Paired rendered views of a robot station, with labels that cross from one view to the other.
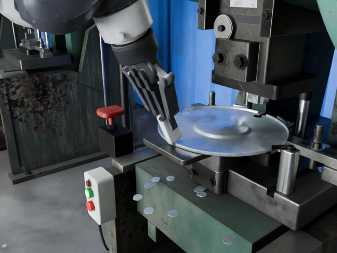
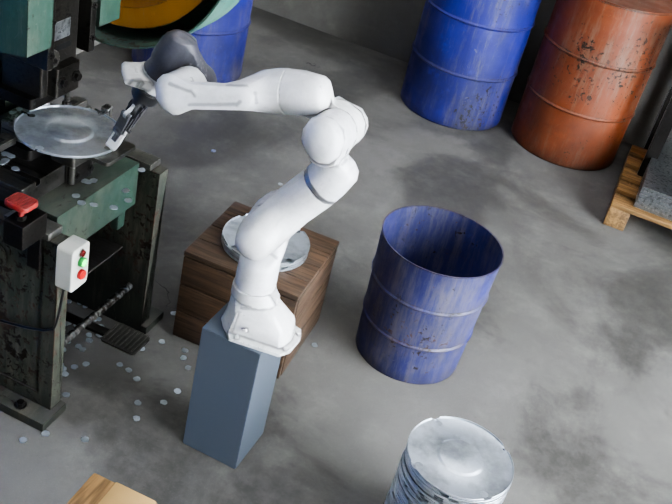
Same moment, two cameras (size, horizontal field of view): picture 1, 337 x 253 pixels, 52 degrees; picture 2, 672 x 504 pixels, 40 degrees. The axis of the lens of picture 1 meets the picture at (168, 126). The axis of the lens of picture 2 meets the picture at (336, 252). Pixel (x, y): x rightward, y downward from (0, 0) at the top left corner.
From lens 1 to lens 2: 2.73 m
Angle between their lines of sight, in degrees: 105
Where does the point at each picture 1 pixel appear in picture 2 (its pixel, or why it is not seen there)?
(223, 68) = (64, 88)
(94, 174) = (77, 244)
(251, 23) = (66, 47)
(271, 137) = (79, 113)
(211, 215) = (118, 176)
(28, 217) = not seen: outside the picture
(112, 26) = not seen: hidden behind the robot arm
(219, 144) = (103, 132)
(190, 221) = (105, 199)
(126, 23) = not seen: hidden behind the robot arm
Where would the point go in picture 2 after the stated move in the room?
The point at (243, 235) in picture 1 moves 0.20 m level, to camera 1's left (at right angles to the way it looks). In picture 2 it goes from (133, 165) to (156, 201)
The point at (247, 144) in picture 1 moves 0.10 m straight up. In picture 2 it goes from (98, 122) to (101, 90)
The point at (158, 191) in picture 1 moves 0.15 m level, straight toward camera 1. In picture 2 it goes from (80, 211) to (132, 205)
